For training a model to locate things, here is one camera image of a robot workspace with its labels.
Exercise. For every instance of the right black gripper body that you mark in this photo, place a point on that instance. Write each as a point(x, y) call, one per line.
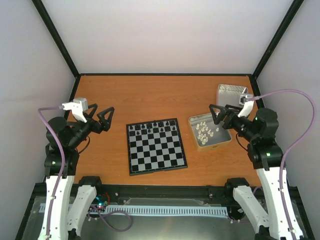
point(229, 123)

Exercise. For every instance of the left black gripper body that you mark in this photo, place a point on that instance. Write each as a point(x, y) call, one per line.
point(96, 127)

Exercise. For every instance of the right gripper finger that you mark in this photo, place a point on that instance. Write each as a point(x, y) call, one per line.
point(218, 113)
point(233, 108)

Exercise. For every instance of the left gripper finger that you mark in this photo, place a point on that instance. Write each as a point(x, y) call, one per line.
point(105, 118)
point(89, 114)

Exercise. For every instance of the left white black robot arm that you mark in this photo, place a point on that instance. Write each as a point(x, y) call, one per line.
point(67, 126)

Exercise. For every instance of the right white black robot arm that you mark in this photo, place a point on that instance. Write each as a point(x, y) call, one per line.
point(278, 220)

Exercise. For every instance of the small green circuit board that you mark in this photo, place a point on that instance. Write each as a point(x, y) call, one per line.
point(100, 202)

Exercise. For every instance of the gold metal tin box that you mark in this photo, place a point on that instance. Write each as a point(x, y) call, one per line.
point(206, 135)

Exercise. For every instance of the black and white chessboard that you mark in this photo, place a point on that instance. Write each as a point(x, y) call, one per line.
point(155, 146)

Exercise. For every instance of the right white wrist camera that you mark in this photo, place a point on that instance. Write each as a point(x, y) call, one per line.
point(247, 100)

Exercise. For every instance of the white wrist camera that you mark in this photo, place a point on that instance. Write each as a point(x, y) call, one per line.
point(77, 107)
point(247, 100)

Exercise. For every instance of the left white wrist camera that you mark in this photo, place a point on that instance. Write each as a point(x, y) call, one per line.
point(77, 107)

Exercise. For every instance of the light blue cable duct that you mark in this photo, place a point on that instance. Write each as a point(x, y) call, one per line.
point(162, 211)

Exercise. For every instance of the black frame rail base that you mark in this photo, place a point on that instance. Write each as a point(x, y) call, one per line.
point(216, 195)

